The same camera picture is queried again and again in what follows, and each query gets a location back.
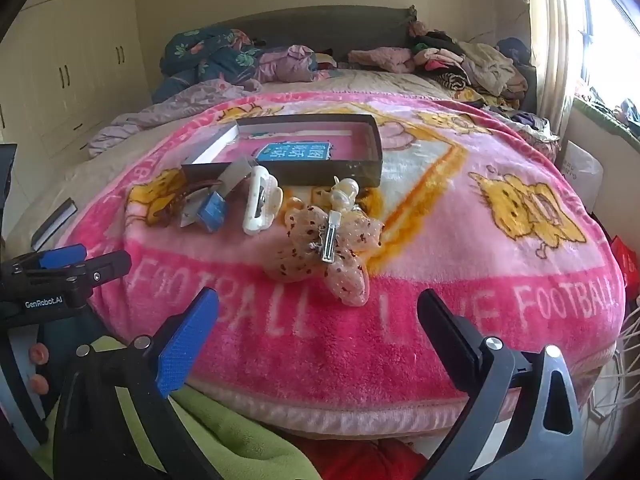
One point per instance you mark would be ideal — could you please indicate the frosted grey plastic packet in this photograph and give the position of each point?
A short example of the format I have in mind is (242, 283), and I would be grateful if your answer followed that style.
(237, 172)

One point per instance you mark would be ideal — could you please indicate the pile of mixed clothes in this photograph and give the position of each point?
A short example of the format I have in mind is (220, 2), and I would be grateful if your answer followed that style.
(480, 67)

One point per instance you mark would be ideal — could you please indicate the beige lace bow hair clip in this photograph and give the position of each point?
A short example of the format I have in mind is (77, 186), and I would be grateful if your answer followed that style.
(345, 270)

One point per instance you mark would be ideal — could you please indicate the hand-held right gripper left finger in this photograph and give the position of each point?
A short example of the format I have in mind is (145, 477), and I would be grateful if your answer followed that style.
(187, 345)

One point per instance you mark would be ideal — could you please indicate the white hair claw clip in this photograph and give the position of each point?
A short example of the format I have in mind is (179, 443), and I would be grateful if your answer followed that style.
(257, 205)

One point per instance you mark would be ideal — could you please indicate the dark hardcover book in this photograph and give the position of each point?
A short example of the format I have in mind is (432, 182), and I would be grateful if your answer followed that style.
(52, 225)

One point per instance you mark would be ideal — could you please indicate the dark cardboard box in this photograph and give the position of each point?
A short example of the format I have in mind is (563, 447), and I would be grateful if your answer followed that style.
(370, 160)

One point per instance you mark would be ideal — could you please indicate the white plastic bag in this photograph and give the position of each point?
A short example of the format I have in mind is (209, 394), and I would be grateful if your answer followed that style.
(580, 170)

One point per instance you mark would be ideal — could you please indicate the dark floral quilt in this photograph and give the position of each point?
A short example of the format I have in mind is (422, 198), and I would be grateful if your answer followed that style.
(210, 55)

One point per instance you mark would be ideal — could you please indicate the maroon curved hair clip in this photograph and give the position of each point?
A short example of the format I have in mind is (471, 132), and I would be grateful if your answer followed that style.
(167, 207)

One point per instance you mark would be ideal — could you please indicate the green fleece cloth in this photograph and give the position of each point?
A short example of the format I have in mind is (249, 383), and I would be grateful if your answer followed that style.
(235, 435)

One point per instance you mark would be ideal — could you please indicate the person's left hand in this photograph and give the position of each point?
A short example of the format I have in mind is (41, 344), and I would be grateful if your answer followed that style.
(38, 354)

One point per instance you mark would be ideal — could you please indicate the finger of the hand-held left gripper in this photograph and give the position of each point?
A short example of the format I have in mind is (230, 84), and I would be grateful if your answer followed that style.
(62, 255)
(107, 266)

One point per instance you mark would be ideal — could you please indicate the small clear plastic packet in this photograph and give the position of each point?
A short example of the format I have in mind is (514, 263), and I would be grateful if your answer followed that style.
(210, 210)

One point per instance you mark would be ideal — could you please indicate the red cloth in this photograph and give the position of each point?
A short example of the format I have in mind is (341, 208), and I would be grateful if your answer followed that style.
(365, 462)

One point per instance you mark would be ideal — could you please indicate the white pearl bunny hair clip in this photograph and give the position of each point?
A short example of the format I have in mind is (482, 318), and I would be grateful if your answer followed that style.
(342, 195)

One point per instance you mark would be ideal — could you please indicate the cream wardrobe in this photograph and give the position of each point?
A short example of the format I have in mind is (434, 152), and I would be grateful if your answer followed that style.
(65, 60)

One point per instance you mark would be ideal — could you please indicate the pink fleece garment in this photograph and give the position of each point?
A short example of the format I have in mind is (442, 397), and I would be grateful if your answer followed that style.
(380, 59)

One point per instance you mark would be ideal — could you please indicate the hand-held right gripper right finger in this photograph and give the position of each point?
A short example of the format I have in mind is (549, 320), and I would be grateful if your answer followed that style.
(452, 335)

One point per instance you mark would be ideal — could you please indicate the beige bed sheet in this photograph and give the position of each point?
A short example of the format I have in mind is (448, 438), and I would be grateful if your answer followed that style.
(380, 80)

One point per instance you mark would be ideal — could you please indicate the bright window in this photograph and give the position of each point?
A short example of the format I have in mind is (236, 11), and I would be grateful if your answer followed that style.
(612, 30)

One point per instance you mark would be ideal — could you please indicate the cream curtain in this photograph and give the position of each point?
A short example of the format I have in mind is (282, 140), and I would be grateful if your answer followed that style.
(552, 45)

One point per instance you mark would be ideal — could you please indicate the pink printed blanket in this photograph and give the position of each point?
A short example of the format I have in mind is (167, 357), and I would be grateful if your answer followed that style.
(450, 270)

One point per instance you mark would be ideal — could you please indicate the grey padded headboard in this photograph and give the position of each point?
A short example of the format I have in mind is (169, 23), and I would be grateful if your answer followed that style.
(320, 27)

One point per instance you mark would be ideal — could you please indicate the crumpled dark clothes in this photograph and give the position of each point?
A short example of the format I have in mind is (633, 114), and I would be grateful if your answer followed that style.
(530, 125)

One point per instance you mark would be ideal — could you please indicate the red bag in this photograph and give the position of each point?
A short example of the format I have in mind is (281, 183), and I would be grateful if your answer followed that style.
(622, 260)

